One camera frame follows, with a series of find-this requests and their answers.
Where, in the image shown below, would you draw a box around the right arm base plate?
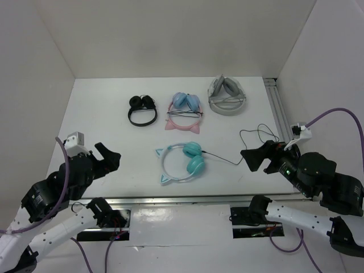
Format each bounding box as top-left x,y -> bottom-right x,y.
229,207 -> 284,239

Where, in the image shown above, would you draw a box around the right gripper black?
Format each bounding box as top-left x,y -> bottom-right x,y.
237,136 -> 311,196

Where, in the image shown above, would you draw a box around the aluminium rail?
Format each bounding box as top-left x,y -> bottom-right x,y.
263,78 -> 293,143
70,193 -> 310,205

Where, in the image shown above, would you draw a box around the aluminium rail at front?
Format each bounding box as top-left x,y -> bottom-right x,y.
70,193 -> 310,205

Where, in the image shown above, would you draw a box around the grey over-ear headphones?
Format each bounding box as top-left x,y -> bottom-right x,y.
208,75 -> 247,116

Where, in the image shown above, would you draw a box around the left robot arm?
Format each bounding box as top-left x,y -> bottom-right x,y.
1,139 -> 126,272

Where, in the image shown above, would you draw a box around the teal cat-ear headphones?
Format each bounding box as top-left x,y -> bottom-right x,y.
155,142 -> 205,185

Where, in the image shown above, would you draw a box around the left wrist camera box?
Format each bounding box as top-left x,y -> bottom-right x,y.
64,131 -> 88,157

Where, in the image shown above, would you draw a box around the aluminium rail at right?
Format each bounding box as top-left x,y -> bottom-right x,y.
263,78 -> 293,143

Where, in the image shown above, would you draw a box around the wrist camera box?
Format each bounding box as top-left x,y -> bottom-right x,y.
64,131 -> 88,157
284,123 -> 312,151

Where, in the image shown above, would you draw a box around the small black headphones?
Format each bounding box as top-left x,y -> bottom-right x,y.
127,95 -> 158,127

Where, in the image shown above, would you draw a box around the black headphone audio cable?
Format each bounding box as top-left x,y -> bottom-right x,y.
201,123 -> 281,167

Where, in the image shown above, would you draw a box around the pink blue cat-ear headphones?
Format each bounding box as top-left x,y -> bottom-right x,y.
164,92 -> 204,134

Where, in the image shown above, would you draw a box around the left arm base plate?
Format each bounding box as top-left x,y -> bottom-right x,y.
76,209 -> 131,242

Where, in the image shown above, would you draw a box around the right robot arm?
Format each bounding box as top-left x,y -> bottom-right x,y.
241,140 -> 363,258

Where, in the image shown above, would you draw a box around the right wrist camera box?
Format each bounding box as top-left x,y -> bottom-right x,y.
284,123 -> 312,151

